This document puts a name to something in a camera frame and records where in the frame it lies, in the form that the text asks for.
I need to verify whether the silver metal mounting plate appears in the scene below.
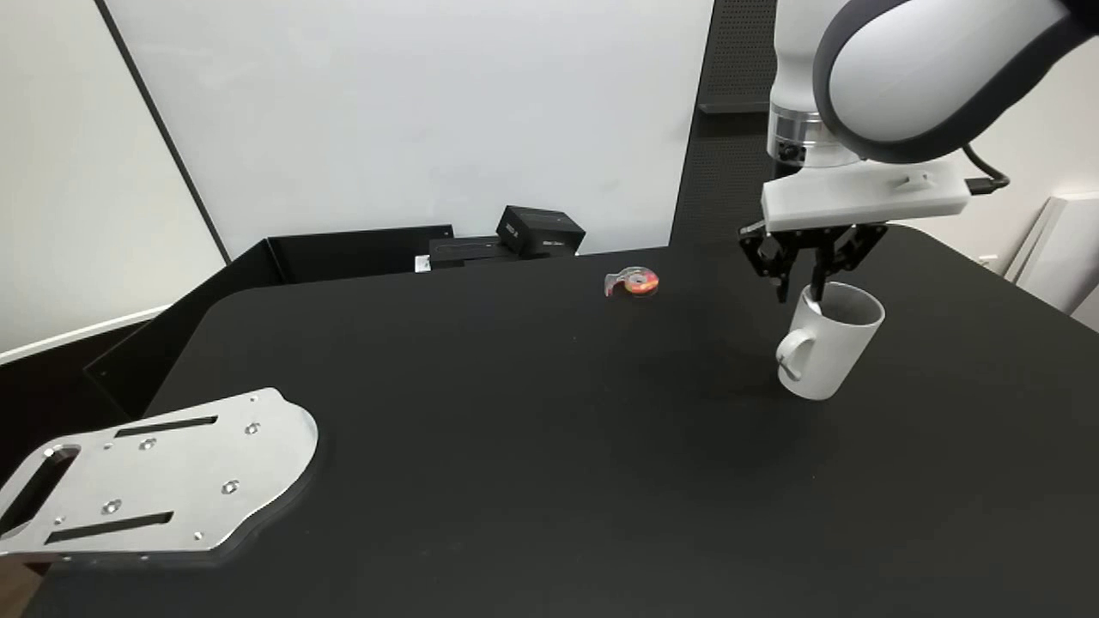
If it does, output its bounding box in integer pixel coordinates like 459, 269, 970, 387
0, 386, 321, 564

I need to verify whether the orange tape roll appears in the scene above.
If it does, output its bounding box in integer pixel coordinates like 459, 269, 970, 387
601, 265, 663, 303

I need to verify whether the small black box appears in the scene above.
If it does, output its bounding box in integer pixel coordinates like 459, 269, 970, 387
493, 202, 588, 262

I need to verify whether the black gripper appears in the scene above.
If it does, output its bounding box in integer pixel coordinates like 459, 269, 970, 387
738, 220, 892, 308

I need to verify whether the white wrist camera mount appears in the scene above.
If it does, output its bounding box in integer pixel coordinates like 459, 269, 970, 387
758, 155, 976, 242

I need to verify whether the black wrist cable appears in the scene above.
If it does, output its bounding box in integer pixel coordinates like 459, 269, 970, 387
958, 141, 1011, 197

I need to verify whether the grey ceramic mug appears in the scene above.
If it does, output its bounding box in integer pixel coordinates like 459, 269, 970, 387
771, 278, 889, 405

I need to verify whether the large whiteboard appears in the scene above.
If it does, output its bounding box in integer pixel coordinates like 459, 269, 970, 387
95, 0, 718, 265

